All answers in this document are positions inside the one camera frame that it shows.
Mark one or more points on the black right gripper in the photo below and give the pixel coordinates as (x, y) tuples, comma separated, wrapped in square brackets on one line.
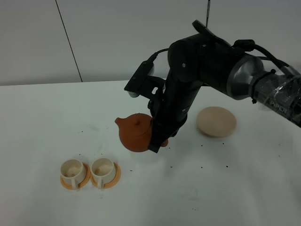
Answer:
[(169, 110)]

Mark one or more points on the white teacup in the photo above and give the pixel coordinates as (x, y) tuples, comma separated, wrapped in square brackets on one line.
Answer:
[(103, 171), (73, 173)]

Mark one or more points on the right white teacup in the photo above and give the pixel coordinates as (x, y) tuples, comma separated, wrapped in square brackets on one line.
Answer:
[(103, 171)]

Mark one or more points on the beige round teapot coaster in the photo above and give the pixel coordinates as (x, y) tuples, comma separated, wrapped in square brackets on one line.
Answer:
[(216, 121)]

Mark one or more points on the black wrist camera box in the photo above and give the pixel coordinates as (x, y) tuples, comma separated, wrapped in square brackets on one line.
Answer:
[(140, 83)]

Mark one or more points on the brown clay teapot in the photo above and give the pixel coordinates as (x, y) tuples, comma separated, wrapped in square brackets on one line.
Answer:
[(135, 132)]

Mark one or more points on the left white teacup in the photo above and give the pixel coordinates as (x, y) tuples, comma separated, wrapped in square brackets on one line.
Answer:
[(73, 173)]

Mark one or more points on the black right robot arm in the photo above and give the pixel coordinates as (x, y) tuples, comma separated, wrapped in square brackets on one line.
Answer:
[(239, 71)]

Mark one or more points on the left orange saucer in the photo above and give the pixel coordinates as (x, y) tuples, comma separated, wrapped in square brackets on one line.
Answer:
[(80, 185)]

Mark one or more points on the orange saucer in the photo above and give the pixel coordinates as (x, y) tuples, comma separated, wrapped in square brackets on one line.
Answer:
[(80, 185), (116, 175)]

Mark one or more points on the right orange saucer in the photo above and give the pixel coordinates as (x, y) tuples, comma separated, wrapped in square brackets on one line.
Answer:
[(116, 175)]

